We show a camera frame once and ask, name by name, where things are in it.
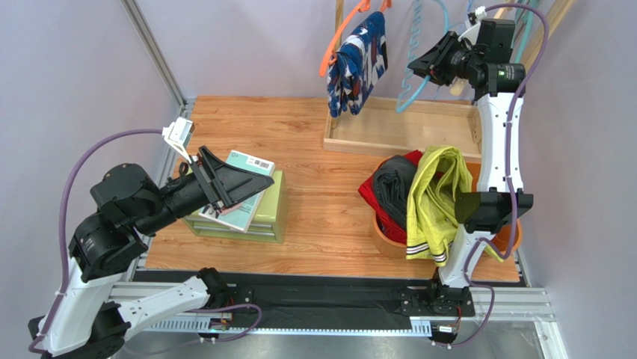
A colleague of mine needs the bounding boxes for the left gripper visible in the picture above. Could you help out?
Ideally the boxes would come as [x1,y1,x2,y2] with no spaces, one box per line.
[138,144,277,234]

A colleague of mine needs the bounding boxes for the light blue hanger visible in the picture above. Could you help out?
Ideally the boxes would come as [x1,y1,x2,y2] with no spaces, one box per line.
[395,0,451,114]

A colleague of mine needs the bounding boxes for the blue patterned trousers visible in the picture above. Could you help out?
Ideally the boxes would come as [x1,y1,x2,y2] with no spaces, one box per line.
[327,11,388,118]

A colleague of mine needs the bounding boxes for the orange hanger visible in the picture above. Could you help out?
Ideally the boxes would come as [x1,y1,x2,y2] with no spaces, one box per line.
[319,1,393,83]

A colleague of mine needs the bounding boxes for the yellow-green trousers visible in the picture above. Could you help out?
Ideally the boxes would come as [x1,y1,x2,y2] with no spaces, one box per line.
[405,145,473,266]

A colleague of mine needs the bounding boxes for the black trousers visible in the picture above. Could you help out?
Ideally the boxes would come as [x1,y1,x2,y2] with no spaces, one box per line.
[372,156,417,230]

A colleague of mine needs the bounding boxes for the red trousers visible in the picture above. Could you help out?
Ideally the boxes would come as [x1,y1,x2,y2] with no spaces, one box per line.
[358,150,422,245]

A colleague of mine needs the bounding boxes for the beige hanger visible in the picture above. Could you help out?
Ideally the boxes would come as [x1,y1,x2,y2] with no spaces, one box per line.
[449,7,513,96]

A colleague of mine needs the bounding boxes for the blue wire hanger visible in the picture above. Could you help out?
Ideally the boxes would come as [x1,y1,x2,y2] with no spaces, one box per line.
[452,0,475,34]

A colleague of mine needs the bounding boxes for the teal hanger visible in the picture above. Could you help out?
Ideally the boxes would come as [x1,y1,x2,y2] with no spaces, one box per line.
[514,8,535,63]

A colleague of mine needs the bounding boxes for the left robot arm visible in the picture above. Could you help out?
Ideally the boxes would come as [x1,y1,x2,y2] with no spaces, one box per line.
[28,147,274,358]

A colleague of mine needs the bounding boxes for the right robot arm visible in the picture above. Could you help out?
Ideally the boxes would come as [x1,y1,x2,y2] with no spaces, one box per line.
[408,19,534,315]

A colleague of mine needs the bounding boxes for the pink cube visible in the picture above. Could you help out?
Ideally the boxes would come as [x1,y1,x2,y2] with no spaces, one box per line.
[215,202,242,215]

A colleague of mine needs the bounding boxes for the teal book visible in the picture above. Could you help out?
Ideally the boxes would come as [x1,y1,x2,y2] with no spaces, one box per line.
[194,150,275,233]

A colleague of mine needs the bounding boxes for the green box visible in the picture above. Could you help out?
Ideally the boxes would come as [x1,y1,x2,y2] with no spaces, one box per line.
[182,170,289,244]

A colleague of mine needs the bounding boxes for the wooden clothes rack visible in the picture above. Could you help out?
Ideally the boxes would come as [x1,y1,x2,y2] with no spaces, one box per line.
[323,0,576,165]

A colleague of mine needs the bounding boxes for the orange plastic basket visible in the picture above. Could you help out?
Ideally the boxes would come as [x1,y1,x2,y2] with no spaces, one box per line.
[370,162,523,260]

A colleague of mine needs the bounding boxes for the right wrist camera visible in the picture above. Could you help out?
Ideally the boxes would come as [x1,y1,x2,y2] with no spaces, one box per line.
[458,6,487,45]

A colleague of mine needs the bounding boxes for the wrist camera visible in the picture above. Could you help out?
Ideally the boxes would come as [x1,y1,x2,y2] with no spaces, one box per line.
[458,6,487,45]
[161,117,195,164]

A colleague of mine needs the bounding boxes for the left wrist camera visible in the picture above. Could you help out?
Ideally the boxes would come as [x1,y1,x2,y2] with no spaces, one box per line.
[161,117,195,164]

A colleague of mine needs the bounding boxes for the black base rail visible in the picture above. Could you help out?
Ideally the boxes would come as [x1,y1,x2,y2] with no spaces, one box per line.
[99,271,548,345]

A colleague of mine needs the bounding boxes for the aluminium frame post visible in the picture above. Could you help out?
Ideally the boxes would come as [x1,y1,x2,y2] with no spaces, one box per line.
[121,0,187,111]

